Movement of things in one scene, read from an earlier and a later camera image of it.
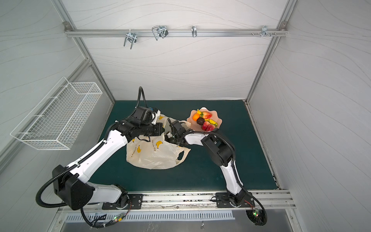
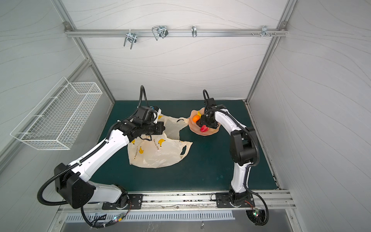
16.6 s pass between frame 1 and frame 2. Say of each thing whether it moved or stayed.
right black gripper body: moved
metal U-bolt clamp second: stayed
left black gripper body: stayed
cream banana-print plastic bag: stayed
